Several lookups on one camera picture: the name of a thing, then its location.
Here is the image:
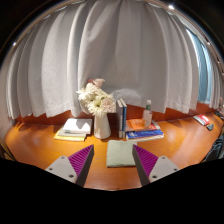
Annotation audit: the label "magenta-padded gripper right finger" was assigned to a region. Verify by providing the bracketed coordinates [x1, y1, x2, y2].
[131, 144, 180, 187]

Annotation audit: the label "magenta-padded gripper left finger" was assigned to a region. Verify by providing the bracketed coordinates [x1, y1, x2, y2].
[44, 144, 95, 188]

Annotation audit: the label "pale green towel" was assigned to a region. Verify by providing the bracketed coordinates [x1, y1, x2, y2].
[106, 139, 138, 168]

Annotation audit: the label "yellow lying book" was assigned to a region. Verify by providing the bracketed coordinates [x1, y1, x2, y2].
[53, 131, 87, 142]

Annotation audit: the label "thin grey lying book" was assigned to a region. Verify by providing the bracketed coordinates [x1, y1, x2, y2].
[57, 128, 88, 138]

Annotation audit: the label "blue lying book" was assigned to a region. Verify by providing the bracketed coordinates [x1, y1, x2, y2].
[125, 129, 165, 140]

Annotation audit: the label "orange lying book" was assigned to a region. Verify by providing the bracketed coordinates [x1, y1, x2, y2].
[125, 118, 162, 133]

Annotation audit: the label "white ceramic vase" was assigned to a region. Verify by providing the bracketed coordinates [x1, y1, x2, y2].
[93, 112, 112, 140]

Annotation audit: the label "clear plastic bottle green cap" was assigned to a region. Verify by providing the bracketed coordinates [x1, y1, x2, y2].
[142, 99, 154, 129]

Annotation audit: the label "grey standing book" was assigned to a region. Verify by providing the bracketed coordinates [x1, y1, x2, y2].
[115, 98, 124, 139]

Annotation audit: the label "dark jacket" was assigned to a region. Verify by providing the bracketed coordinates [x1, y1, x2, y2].
[203, 133, 224, 163]

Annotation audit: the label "red flat book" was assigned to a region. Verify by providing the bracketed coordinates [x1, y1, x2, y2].
[193, 114, 212, 127]

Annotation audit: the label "white and pink flowers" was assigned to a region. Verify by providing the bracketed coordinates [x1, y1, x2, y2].
[76, 78, 117, 118]

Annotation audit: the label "window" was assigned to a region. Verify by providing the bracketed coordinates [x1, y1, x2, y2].
[186, 29, 214, 104]

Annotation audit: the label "white curtain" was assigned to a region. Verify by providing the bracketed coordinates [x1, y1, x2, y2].
[0, 0, 224, 128]

